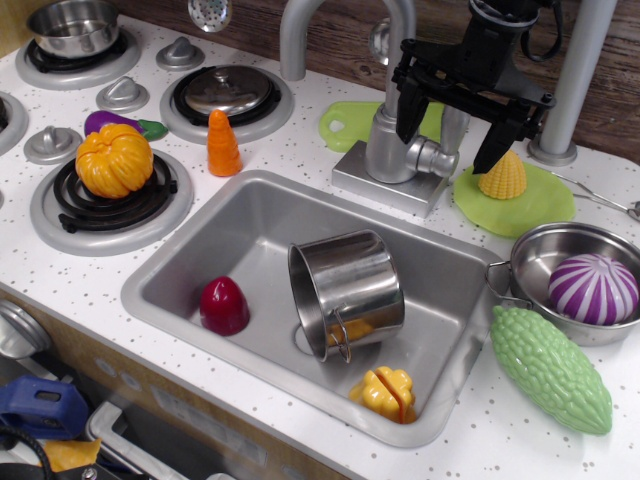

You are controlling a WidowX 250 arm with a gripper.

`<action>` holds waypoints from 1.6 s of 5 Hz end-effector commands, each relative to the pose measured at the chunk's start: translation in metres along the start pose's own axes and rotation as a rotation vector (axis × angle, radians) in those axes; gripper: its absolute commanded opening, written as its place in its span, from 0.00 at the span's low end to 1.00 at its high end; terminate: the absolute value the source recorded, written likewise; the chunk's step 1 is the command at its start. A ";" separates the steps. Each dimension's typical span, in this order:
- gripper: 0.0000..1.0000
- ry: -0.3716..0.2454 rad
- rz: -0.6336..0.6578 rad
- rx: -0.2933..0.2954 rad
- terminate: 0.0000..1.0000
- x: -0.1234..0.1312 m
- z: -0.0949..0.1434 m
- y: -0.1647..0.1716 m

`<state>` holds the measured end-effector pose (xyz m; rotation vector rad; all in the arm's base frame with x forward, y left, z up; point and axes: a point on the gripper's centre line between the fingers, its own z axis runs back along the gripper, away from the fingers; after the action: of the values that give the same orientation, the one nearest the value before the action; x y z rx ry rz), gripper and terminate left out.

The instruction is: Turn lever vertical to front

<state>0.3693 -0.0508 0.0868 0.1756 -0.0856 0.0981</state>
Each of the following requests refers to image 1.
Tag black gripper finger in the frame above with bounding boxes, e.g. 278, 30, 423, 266
396, 74, 430, 144
473, 116, 532, 174

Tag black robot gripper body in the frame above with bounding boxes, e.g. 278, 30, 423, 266
393, 1, 556, 122

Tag silver faucet lever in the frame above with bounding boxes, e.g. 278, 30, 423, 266
405, 106, 470, 178

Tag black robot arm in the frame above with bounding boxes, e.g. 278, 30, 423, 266
392, 1, 562, 174

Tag grey vertical pole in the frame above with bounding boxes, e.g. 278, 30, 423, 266
528, 0, 618, 167

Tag yellow toy corn piece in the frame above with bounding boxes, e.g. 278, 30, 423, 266
478, 150, 527, 200

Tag green toy cutting board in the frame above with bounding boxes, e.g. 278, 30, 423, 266
319, 101, 444, 153

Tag silver toy faucet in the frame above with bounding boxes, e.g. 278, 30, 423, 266
280, 1, 464, 218

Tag light green round plate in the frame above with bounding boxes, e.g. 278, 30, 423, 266
453, 163, 576, 238

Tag steel pan on right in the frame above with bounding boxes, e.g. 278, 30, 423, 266
485, 222, 639, 347

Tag purple striped toy onion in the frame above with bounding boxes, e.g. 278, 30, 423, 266
547, 254, 639, 326

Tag steel pot lid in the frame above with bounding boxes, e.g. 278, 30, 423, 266
181, 65, 274, 117

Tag steel pot in sink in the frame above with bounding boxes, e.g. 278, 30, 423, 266
287, 230, 405, 364

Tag orange toy carrot piece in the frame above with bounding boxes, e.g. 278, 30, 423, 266
207, 110, 243, 177

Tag steel slotted spoon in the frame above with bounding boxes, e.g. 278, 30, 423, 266
187, 0, 233, 33

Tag middle stove burner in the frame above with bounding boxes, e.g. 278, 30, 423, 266
160, 65, 294, 145

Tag grey stove knob upper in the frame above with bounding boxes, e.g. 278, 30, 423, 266
155, 36, 205, 71

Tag grey stove knob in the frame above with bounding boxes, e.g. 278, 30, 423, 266
155, 36, 205, 71
96, 76, 150, 114
23, 126, 82, 165

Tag grey sink basin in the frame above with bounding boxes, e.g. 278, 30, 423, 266
121, 171, 495, 448

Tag green toy bitter gourd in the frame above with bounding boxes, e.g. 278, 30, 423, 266
490, 306, 613, 436

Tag red toy pepper half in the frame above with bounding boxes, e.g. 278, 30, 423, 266
200, 276, 250, 336

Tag yellow toy pepper piece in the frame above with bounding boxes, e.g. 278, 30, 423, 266
349, 366, 417, 424

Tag grey stove knob middle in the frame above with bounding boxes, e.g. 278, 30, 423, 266
96, 76, 150, 114

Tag orange toy pumpkin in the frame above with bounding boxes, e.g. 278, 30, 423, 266
75, 124, 154, 199

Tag purple toy eggplant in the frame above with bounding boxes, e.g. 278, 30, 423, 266
84, 110, 169, 141

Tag steel pot on burner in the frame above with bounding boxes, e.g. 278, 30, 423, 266
26, 1, 120, 59

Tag front black stove burner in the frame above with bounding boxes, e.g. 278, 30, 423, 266
30, 151, 193, 256

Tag grey stove knob lower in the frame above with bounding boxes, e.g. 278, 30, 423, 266
23, 126, 82, 165

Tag back left stove burner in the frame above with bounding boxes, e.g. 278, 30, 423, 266
15, 28, 141, 91

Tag left edge stove burner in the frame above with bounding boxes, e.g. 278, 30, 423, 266
1, 92, 29, 155

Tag grey oven knob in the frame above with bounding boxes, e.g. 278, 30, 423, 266
1, 299, 52, 360

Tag blue clamp tool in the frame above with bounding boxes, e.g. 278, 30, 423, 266
1, 375, 90, 440

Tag yellow cloth piece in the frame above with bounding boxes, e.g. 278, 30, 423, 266
43, 438, 102, 473

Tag black cable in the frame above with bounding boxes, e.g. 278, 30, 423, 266
519, 0, 566, 63

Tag steel wire utensil handle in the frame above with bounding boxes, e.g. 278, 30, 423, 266
552, 172, 639, 221

